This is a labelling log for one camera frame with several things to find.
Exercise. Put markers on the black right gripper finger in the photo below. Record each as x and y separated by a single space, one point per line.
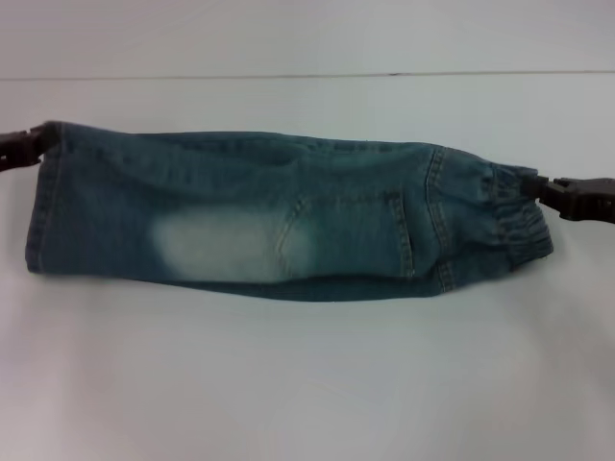
583 206
533 187

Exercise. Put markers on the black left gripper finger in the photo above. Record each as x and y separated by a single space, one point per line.
33 137
21 156

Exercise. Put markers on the blue denim shorts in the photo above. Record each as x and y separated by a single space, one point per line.
288 216

